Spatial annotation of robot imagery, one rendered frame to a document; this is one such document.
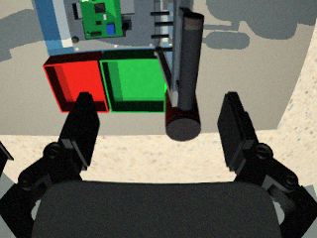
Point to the green circuit board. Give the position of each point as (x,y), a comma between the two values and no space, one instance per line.
(101,18)

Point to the red bin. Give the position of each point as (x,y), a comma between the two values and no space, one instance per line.
(73,73)

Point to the green bin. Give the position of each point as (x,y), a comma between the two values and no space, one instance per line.
(133,81)

